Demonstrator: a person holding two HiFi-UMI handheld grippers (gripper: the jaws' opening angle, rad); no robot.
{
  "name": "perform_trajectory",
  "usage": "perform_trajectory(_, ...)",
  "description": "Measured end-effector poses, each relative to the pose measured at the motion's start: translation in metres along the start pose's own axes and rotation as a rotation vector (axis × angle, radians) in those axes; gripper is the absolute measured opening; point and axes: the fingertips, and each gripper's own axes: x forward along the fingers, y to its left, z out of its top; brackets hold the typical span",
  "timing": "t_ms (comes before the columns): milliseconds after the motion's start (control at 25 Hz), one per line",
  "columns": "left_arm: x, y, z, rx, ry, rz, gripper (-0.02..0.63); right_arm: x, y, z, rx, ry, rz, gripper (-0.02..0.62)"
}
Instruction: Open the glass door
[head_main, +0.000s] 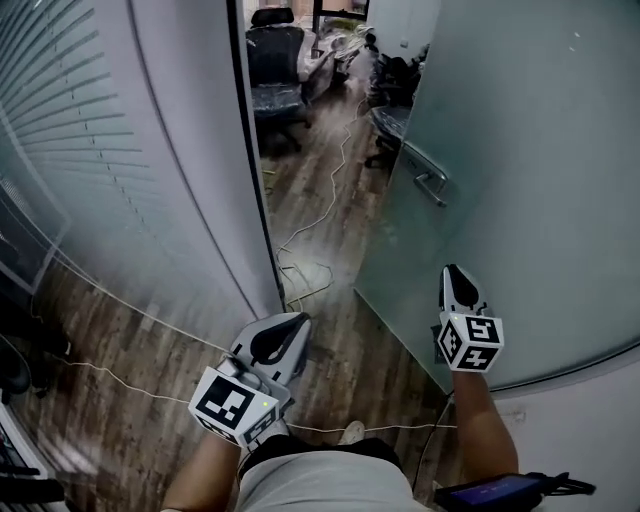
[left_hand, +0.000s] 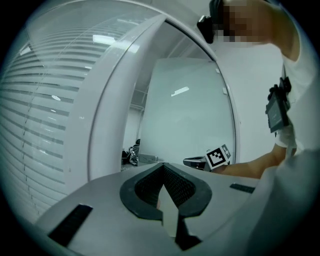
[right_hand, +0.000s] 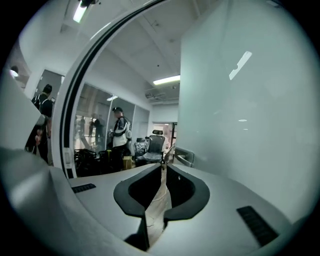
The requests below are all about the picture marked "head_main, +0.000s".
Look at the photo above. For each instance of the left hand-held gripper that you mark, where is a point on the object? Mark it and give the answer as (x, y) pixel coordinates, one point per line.
(225, 400)

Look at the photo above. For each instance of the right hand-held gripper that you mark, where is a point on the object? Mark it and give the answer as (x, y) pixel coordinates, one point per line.
(470, 340)

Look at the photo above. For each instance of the frosted glass door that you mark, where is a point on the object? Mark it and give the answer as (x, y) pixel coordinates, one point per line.
(525, 150)

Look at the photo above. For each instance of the person's right forearm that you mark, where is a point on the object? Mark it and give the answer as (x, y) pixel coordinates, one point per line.
(480, 425)

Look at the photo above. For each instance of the person's left forearm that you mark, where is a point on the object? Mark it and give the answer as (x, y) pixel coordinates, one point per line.
(205, 475)

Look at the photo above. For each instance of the white shoe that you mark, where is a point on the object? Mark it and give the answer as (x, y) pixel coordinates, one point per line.
(353, 432)

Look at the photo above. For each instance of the black shorts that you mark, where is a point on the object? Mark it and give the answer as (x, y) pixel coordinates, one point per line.
(370, 447)

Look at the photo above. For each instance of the white t-shirt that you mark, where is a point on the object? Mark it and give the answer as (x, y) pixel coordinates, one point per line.
(325, 485)

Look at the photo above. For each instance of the black device with screen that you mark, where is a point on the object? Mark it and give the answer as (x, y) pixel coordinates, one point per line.
(490, 490)

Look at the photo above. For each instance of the plastic-covered pile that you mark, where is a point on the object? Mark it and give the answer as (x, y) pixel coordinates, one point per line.
(325, 55)

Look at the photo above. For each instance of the black high-back office chair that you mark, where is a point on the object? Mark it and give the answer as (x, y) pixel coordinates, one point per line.
(275, 55)

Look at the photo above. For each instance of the white window blinds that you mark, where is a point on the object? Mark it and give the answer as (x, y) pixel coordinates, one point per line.
(60, 125)

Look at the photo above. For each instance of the white door frame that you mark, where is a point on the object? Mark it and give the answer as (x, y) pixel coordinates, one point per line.
(210, 150)

